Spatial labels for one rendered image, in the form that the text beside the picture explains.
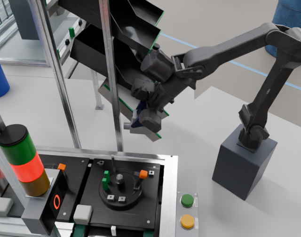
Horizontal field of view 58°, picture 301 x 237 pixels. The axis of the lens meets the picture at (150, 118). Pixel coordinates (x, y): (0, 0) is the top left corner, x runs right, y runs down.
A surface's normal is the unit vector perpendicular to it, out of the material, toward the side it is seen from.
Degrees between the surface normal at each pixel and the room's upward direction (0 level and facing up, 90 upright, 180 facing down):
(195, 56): 15
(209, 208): 0
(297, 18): 90
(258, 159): 0
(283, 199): 0
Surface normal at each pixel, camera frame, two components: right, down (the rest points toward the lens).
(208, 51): -0.26, -0.70
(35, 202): 0.00, -0.73
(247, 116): -1.00, 0.04
